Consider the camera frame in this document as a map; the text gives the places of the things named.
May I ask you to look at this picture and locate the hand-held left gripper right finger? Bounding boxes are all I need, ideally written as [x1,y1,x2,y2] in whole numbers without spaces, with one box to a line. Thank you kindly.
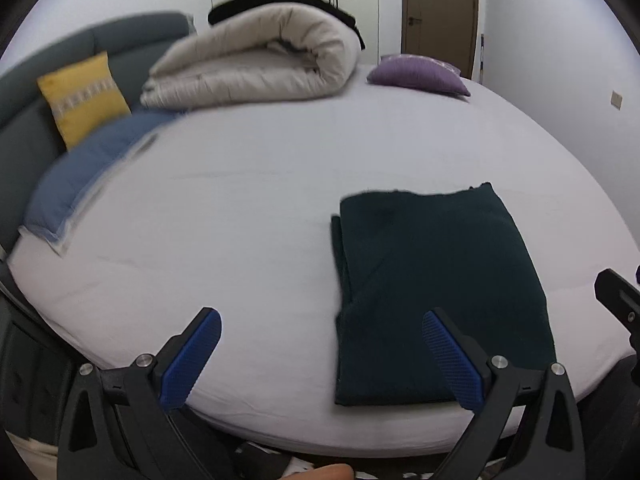
[421,308,587,480]

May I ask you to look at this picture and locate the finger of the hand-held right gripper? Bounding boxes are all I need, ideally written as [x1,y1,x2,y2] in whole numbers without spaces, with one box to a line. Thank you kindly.
[594,268,640,347]

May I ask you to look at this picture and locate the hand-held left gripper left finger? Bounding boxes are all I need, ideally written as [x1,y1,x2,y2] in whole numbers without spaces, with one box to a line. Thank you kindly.
[57,306,236,480]

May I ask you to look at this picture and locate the dark green knit sweater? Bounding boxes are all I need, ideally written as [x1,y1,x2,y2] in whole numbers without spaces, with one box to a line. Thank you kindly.
[330,181,557,407]

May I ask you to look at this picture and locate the white bed mattress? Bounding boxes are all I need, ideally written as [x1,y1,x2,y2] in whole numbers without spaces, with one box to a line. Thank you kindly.
[7,62,640,460]

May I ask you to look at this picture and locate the blue pillow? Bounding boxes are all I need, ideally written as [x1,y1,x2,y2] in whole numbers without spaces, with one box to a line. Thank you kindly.
[19,110,182,257]

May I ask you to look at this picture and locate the yellow patterned cushion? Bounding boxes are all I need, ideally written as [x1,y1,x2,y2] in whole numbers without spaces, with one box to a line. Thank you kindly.
[37,51,132,151]

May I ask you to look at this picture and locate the purple pillow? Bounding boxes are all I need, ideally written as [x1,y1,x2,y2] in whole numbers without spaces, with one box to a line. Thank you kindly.
[366,54,472,98]

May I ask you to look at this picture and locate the grey upholstered headboard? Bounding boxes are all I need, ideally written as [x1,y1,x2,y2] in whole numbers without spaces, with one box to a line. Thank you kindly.
[0,11,197,256]

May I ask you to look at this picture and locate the beige folded duvet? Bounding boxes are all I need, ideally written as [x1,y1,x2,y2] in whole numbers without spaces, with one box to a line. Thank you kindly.
[140,1,362,110]

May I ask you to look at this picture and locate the brown wooden door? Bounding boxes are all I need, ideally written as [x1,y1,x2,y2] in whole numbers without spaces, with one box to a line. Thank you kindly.
[400,0,482,80]

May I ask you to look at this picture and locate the black cloth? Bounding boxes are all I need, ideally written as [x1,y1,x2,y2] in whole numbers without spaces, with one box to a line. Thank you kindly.
[207,0,367,51]

